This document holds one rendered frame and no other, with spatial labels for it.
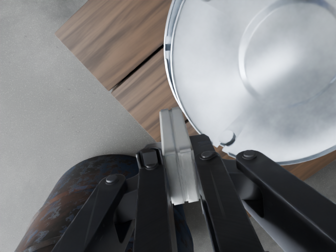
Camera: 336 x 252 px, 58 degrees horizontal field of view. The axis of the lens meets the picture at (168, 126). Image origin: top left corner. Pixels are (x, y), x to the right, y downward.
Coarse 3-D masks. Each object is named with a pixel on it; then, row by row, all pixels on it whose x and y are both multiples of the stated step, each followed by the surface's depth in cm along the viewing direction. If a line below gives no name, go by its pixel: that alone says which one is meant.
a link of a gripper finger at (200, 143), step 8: (192, 136) 18; (200, 136) 17; (208, 136) 17; (192, 144) 17; (200, 144) 16; (208, 144) 16; (224, 160) 14; (232, 160) 14; (232, 168) 14; (232, 176) 13; (240, 176) 13; (240, 184) 13; (248, 184) 13; (200, 192) 14; (240, 192) 14; (248, 192) 13; (256, 192) 13
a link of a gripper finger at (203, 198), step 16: (208, 160) 14; (208, 176) 12; (224, 176) 12; (208, 192) 11; (224, 192) 11; (208, 208) 11; (224, 208) 10; (240, 208) 10; (208, 224) 12; (224, 224) 10; (240, 224) 10; (224, 240) 9; (240, 240) 9; (256, 240) 9
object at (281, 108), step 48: (192, 0) 33; (240, 0) 33; (288, 0) 33; (192, 48) 35; (240, 48) 35; (288, 48) 35; (192, 96) 37; (240, 96) 38; (288, 96) 37; (240, 144) 40; (288, 144) 40
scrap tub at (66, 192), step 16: (96, 160) 77; (112, 160) 76; (128, 160) 78; (64, 176) 77; (80, 176) 71; (96, 176) 69; (128, 176) 70; (64, 192) 65; (80, 192) 63; (48, 208) 63; (64, 208) 59; (80, 208) 57; (176, 208) 71; (32, 224) 62; (48, 224) 56; (64, 224) 54; (176, 224) 64; (32, 240) 53; (48, 240) 50; (176, 240) 58; (192, 240) 72
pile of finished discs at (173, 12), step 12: (180, 0) 34; (204, 0) 34; (168, 12) 35; (168, 24) 34; (168, 36) 35; (168, 48) 37; (168, 60) 36; (168, 72) 36; (228, 132) 40; (228, 144) 41
